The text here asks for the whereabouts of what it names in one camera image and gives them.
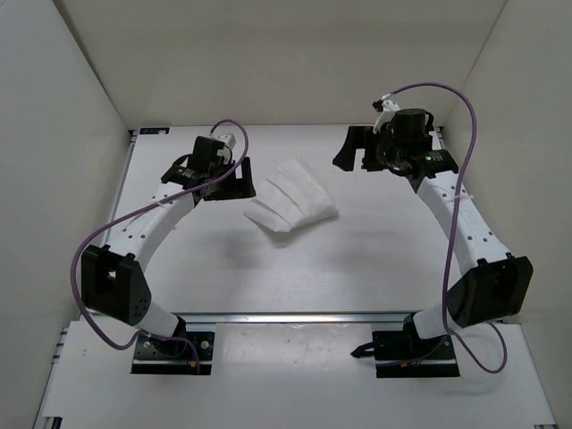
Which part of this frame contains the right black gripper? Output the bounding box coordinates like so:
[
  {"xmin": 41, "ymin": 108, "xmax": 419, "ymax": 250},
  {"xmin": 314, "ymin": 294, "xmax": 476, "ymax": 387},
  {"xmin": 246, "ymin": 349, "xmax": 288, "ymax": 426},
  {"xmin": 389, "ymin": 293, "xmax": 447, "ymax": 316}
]
[{"xmin": 333, "ymin": 128, "xmax": 405, "ymax": 173}]

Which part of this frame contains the white pleated skirt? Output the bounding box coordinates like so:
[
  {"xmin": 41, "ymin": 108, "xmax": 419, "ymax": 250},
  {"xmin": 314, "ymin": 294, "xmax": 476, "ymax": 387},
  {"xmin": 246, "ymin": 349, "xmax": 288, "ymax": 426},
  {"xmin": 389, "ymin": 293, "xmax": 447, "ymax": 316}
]
[{"xmin": 244, "ymin": 157, "xmax": 339, "ymax": 233}]

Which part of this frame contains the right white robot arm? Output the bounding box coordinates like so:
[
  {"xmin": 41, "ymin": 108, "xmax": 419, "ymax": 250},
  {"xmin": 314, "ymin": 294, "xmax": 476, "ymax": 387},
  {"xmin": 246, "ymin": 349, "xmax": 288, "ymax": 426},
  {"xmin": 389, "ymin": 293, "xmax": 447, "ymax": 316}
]
[{"xmin": 332, "ymin": 108, "xmax": 533, "ymax": 358}]

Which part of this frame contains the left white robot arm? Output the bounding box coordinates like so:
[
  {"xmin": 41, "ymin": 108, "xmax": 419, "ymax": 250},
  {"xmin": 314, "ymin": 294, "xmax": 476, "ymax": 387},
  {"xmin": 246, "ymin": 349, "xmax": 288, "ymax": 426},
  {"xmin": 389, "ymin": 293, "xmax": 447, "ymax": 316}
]
[{"xmin": 71, "ymin": 133, "xmax": 256, "ymax": 356}]

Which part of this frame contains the left blue corner label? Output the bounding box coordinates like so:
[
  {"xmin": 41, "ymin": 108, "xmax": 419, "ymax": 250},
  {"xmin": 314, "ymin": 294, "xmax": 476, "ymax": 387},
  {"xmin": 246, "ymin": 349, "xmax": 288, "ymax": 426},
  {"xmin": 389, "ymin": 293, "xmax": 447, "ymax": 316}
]
[{"xmin": 139, "ymin": 127, "xmax": 170, "ymax": 135}]

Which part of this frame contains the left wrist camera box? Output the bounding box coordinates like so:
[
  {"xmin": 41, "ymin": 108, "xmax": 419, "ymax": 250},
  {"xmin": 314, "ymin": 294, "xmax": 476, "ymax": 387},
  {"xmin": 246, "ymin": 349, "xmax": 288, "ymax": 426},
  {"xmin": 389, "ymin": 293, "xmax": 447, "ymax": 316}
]
[{"xmin": 208, "ymin": 133, "xmax": 236, "ymax": 164}]

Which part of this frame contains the silver aluminium rail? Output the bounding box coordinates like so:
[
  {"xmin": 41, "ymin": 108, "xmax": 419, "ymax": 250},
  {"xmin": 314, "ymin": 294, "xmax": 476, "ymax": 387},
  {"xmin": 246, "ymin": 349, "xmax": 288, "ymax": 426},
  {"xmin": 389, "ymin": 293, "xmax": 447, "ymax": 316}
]
[{"xmin": 181, "ymin": 312, "xmax": 408, "ymax": 324}]

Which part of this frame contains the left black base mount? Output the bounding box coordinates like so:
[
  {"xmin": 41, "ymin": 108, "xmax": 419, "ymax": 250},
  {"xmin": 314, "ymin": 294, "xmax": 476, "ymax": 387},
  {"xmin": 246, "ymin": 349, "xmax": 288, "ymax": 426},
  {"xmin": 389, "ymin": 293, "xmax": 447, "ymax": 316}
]
[{"xmin": 130, "ymin": 324, "xmax": 215, "ymax": 375}]

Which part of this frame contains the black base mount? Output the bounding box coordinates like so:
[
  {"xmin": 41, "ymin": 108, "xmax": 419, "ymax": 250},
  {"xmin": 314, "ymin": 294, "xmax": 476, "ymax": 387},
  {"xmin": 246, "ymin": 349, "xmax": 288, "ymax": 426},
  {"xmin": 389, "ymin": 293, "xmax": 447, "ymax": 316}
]
[
  {"xmin": 130, "ymin": 324, "xmax": 215, "ymax": 375},
  {"xmin": 350, "ymin": 315, "xmax": 460, "ymax": 379}
]

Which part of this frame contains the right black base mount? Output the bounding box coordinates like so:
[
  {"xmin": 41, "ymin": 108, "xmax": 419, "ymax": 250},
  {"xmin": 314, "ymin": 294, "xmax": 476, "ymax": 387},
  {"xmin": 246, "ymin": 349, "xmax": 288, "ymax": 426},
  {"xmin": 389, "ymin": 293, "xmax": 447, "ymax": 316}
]
[{"xmin": 350, "ymin": 315, "xmax": 460, "ymax": 379}]

